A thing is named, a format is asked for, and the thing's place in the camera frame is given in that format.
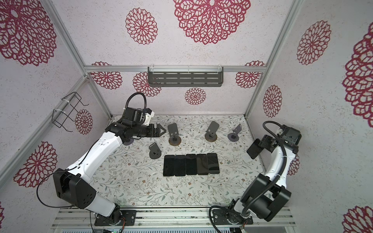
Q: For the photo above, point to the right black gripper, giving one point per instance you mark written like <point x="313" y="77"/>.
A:
<point x="265" y="141"/>

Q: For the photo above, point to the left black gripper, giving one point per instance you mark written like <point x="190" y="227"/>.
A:
<point x="152" y="133"/>

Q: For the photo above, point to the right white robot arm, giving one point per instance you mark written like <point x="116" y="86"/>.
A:
<point x="268" y="193"/>

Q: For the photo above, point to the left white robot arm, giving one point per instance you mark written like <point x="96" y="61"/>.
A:
<point x="72" y="184"/>

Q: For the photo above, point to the centre wood-rim phone stand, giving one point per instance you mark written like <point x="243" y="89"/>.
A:
<point x="174" y="139"/>

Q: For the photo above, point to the dark grey round stand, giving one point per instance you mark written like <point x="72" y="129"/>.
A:
<point x="155" y="151"/>

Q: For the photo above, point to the far left grey stand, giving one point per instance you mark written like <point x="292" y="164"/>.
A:
<point x="128" y="142"/>

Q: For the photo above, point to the white phone stand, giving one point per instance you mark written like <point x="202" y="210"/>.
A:
<point x="244" y="157"/>

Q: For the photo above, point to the grey stand with wood-rim base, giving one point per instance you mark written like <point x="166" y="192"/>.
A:
<point x="211" y="133"/>

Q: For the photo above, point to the purple round phone stand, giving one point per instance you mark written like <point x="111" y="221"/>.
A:
<point x="234" y="136"/>

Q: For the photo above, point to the grey wall shelf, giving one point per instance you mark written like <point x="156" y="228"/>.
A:
<point x="185" y="77"/>

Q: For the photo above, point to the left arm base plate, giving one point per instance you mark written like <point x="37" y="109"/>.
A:
<point x="118" y="218"/>

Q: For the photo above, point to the black wire wall rack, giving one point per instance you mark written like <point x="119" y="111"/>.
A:
<point x="62" y="114"/>

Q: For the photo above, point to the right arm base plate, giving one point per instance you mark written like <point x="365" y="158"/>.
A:
<point x="222" y="217"/>

